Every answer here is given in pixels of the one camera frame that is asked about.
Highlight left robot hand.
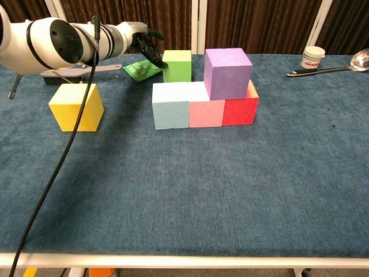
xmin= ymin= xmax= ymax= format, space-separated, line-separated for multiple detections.
xmin=122 ymin=21 xmax=170 ymax=69

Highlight green foam cube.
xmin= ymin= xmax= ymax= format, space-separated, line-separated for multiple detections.
xmin=162 ymin=50 xmax=193 ymax=83

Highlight purple foam cube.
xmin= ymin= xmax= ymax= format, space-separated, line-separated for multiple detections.
xmin=203 ymin=48 xmax=254 ymax=101

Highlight pink foam cube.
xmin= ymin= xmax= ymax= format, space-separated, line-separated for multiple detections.
xmin=187 ymin=81 xmax=226 ymax=128

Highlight red foam cube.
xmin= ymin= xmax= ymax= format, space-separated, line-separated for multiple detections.
xmin=221 ymin=80 xmax=259 ymax=126

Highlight dark brown curtain panel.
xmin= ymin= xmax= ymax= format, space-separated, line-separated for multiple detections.
xmin=0 ymin=0 xmax=55 ymax=24
xmin=61 ymin=0 xmax=193 ymax=55
xmin=315 ymin=0 xmax=369 ymax=56
xmin=205 ymin=0 xmax=323 ymax=55

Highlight green sachet packet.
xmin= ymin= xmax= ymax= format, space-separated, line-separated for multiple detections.
xmin=123 ymin=59 xmax=164 ymax=84

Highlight grey brush black bristles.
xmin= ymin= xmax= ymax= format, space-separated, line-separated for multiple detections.
xmin=40 ymin=63 xmax=123 ymax=86

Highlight light blue foam cube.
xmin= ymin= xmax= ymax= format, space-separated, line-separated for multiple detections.
xmin=152 ymin=82 xmax=193 ymax=130

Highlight yellow foam cube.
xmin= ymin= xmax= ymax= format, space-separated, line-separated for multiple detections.
xmin=48 ymin=83 xmax=105 ymax=133

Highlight blue table cloth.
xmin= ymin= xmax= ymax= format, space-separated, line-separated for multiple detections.
xmin=0 ymin=53 xmax=369 ymax=257

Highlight white jar red label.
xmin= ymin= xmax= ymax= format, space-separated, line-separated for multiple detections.
xmin=300 ymin=46 xmax=326 ymax=70

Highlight orange plastic object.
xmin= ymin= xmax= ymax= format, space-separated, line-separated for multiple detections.
xmin=88 ymin=268 xmax=115 ymax=277

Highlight white partition post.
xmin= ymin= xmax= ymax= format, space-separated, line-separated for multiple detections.
xmin=190 ymin=0 xmax=208 ymax=55
xmin=305 ymin=0 xmax=334 ymax=55
xmin=44 ymin=0 xmax=66 ymax=23

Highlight wire hanger white clips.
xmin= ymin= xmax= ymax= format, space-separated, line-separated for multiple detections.
xmin=8 ymin=68 xmax=86 ymax=100

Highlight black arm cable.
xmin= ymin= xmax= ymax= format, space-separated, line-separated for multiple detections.
xmin=8 ymin=14 xmax=101 ymax=277

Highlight steel ladle black handle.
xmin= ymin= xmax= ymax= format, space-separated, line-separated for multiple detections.
xmin=286 ymin=48 xmax=369 ymax=78

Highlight white table frame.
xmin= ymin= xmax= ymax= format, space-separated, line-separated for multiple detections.
xmin=0 ymin=253 xmax=369 ymax=277

